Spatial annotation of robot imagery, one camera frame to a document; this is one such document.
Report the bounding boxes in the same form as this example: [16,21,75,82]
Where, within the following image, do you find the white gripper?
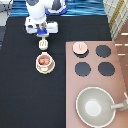
[25,17,58,37]

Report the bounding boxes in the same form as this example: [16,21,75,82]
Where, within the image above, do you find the cream toy spatula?
[39,37,48,50]

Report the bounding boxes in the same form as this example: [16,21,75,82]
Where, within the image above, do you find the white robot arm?
[25,0,66,37]

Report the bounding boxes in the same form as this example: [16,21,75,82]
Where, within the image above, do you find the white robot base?
[46,0,67,15]

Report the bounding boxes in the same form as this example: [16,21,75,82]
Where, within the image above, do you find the cream round wooden plate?
[36,58,55,74]

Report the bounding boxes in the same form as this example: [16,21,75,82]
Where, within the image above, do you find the red toy food pieces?
[39,56,50,65]

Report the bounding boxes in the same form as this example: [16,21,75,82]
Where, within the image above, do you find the black stove burner disc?
[75,62,91,77]

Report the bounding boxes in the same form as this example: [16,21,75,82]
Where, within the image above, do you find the pink toy stove top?
[66,41,128,128]

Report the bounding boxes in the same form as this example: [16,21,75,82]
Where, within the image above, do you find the black table mat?
[0,15,110,128]

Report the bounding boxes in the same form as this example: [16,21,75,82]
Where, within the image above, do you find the large grey frying pan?
[76,87,128,128]

